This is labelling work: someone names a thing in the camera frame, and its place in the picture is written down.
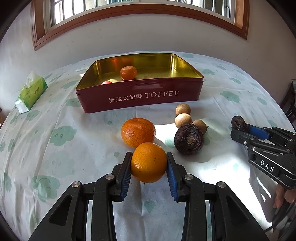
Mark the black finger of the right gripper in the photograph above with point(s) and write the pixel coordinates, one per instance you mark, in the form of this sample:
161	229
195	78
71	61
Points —
243	137

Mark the pale longan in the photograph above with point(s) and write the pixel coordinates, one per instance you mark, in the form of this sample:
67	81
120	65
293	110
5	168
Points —
182	119

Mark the orange mandarin front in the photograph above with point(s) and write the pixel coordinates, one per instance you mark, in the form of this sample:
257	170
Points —
149	162

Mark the white cloud pattern tablecloth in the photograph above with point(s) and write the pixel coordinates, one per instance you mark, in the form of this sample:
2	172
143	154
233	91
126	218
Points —
56	142

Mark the orange mandarin back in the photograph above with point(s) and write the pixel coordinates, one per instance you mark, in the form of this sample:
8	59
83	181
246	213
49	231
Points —
136	131

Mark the dark furniture right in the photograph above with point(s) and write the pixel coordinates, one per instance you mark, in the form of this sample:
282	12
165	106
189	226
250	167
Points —
288	102

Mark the small dark wrinkled fruit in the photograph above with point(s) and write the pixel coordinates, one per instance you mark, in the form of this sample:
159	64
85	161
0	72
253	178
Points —
238	123

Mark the green tissue pack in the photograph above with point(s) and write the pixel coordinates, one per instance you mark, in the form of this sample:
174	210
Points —
34	87

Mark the red tomato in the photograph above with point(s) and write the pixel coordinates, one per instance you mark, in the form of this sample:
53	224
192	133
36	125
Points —
106	82

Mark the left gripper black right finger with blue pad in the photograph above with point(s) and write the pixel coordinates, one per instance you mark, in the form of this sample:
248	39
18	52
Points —
230	219

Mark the large dark passion fruit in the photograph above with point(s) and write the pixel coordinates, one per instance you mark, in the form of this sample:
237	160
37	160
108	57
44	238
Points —
189	139

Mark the orange mandarin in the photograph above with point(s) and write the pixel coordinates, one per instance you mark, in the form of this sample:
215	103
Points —
149	162
128	73
136	131

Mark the red toffee tin box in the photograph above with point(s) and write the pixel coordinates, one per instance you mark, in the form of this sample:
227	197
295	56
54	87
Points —
161	78

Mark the person's hand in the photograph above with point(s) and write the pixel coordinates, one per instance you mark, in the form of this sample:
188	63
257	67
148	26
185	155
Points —
282	194

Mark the tan longan top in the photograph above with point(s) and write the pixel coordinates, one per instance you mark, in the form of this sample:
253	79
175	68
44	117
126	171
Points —
183	108

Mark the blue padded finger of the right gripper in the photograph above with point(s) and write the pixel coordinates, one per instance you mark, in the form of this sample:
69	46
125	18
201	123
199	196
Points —
260	133

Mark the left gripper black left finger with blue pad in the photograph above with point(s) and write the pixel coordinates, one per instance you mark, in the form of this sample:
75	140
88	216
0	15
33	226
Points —
67	218

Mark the brown longan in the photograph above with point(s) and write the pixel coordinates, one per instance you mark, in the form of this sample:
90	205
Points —
201	125

